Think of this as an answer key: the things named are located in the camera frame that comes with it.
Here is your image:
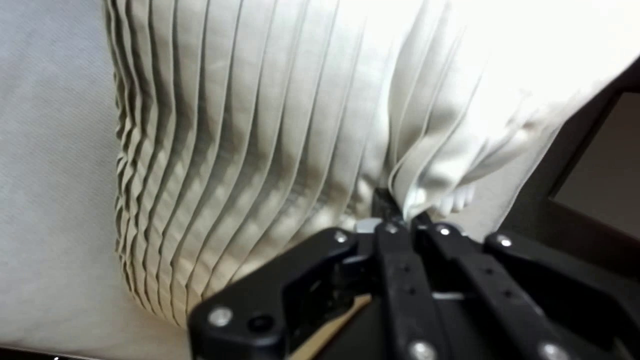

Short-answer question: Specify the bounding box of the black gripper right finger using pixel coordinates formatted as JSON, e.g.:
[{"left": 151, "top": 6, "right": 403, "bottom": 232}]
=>
[{"left": 407, "top": 212, "right": 640, "bottom": 360}]

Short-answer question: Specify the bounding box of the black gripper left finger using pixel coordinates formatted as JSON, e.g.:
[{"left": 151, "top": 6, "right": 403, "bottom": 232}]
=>
[{"left": 188, "top": 219, "right": 449, "bottom": 360}]

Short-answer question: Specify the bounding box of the small cream pleated pillow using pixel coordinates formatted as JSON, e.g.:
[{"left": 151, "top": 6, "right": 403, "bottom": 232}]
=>
[{"left": 103, "top": 0, "right": 640, "bottom": 332}]

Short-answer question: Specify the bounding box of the grey fabric sofa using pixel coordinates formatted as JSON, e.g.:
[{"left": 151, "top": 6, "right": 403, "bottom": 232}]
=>
[{"left": 0, "top": 0, "right": 192, "bottom": 360}]

